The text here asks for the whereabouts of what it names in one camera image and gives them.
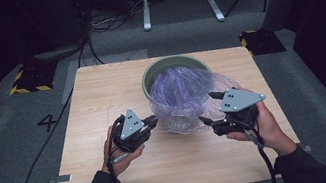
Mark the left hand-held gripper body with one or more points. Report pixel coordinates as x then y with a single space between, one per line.
130 127

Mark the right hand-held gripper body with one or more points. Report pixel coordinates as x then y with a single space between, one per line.
238 100

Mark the purple plastic trash bag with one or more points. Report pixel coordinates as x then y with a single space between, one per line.
182 95

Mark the green bowl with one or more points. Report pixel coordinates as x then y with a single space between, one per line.
160 66

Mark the person's left hand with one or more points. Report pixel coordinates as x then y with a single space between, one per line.
122 161

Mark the person's right hand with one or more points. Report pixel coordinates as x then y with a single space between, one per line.
272 129

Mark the yellow-black striped base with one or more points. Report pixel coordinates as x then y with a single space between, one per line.
262 41
32 80

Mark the grey tape strip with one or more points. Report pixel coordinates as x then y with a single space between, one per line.
61 179

